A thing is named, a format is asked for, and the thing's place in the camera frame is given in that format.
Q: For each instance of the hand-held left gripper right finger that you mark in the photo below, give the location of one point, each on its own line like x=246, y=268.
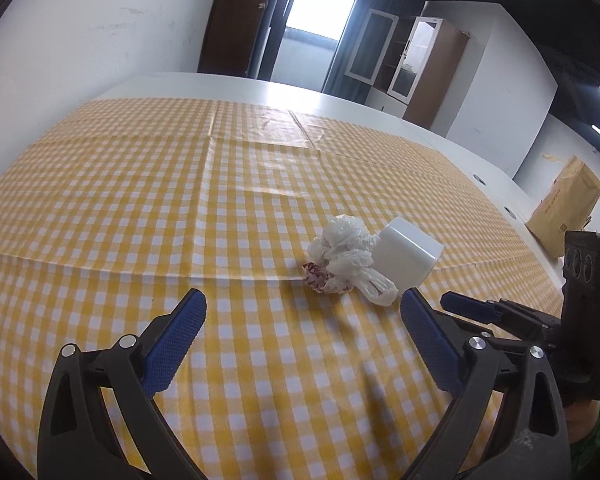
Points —
x=430, y=340

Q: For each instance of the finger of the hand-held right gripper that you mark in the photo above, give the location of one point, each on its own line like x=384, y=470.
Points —
x=470, y=307

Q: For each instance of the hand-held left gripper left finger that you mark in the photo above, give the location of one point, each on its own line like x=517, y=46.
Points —
x=175, y=340

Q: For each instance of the white plastic container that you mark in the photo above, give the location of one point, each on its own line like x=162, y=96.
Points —
x=405, y=255

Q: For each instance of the red printed clear wrapper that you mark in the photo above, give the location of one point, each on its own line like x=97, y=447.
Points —
x=316, y=275

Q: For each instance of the white plastic bag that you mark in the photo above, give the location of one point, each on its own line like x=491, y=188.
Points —
x=345, y=240

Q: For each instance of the brown cardboard box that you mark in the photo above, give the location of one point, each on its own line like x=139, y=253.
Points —
x=565, y=205

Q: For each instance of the yellow checked tablecloth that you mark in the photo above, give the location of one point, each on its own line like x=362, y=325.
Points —
x=180, y=185

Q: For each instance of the glass door cabinet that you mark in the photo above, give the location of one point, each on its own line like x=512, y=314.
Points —
x=375, y=45

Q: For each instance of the dark curtain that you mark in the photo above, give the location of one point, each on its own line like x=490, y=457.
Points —
x=351, y=10

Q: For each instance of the balcony door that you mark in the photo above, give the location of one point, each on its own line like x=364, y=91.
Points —
x=312, y=10

